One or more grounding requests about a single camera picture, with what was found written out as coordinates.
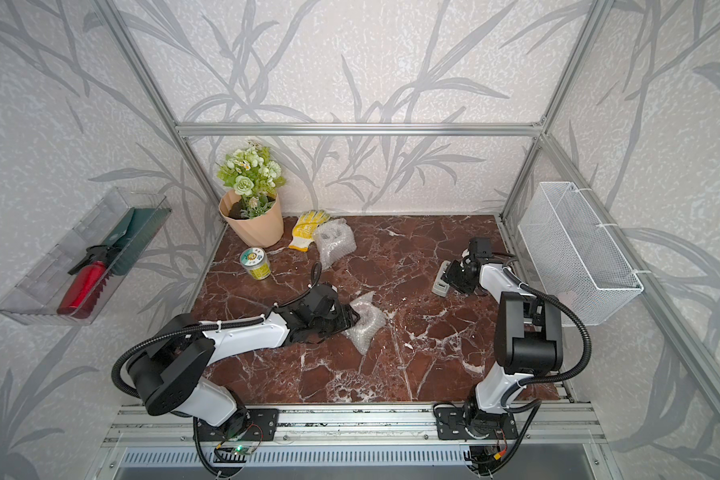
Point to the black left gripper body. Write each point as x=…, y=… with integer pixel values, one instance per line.
x=333, y=324

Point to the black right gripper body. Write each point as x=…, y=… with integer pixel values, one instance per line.
x=457, y=275

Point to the clear bubble wrap sheet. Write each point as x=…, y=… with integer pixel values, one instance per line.
x=371, y=320
x=334, y=240

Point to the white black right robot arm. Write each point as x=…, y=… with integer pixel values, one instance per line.
x=528, y=335

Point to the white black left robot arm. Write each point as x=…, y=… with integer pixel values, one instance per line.
x=166, y=371

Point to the grey tape dispenser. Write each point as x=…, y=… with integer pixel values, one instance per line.
x=440, y=286

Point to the small green labelled tin can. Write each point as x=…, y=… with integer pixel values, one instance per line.
x=255, y=261

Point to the yellow white work glove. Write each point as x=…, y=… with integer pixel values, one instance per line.
x=305, y=228

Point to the beige flower pot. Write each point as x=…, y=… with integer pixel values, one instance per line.
x=262, y=231

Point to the green white artificial flowers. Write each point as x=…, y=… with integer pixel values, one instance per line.
x=253, y=175

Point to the red black spray bottle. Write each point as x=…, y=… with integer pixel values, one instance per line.
x=90, y=277

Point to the white wire mesh basket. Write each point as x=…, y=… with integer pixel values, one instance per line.
x=574, y=254

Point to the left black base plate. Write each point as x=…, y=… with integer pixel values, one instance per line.
x=253, y=425

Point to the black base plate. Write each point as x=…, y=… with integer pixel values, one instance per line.
x=253, y=425
x=456, y=423

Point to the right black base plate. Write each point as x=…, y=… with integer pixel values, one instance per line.
x=456, y=423

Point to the aluminium mounting rail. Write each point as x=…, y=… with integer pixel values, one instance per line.
x=353, y=424

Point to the clear plastic wall tray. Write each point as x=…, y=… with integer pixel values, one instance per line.
x=36, y=297

